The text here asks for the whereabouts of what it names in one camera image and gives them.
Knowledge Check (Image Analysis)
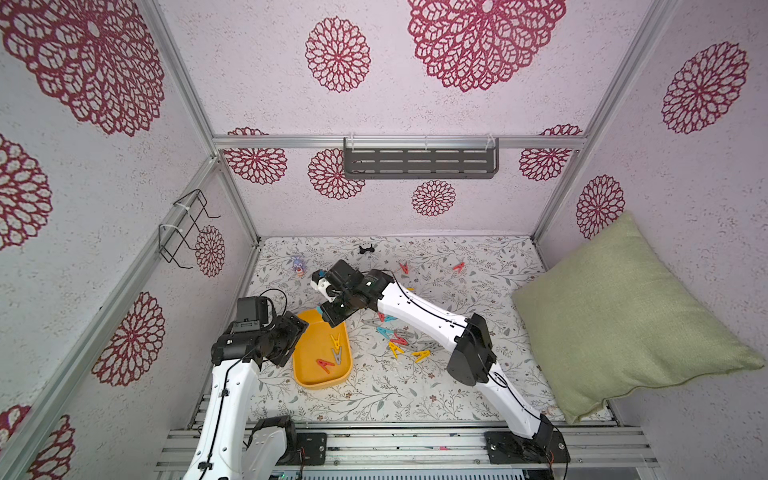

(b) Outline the yellow storage box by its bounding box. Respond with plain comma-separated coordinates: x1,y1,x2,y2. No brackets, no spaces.
292,310,354,390

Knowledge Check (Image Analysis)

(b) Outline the yellow clothespin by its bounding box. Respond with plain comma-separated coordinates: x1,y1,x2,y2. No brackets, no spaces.
330,335,342,355
411,350,432,363
388,342,405,359

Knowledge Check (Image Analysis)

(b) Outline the grey clothespin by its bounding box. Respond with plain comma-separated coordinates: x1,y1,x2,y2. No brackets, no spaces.
332,348,343,366

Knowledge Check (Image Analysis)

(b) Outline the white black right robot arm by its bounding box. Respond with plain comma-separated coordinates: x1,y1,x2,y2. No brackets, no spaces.
311,260,570,464

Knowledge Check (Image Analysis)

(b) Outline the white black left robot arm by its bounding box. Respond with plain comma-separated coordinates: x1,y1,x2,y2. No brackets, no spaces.
184,312,309,479

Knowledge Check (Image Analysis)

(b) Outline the teal clothespin in pile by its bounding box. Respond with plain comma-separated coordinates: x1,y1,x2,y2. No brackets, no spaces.
376,327,397,341

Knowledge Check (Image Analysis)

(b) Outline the purple bunny figurine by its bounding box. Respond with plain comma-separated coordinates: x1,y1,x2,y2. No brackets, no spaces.
291,255,306,278

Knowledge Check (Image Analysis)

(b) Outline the yellow clothespin in pile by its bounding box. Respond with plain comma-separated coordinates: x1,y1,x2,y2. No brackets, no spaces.
388,342,405,359

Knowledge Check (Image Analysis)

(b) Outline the green pillow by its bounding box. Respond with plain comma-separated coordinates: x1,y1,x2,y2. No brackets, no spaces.
512,213,765,424

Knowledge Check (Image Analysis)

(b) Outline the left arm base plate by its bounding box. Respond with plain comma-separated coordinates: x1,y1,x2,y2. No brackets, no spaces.
277,432,328,466

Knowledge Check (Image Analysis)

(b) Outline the grey wall shelf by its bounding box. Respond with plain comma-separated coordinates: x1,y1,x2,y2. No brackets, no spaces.
342,138,499,180

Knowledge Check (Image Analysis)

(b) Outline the black wire wall rack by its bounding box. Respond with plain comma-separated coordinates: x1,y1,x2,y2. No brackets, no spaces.
156,188,220,270

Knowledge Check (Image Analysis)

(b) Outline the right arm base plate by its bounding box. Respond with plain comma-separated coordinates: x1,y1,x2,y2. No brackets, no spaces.
484,430,571,466

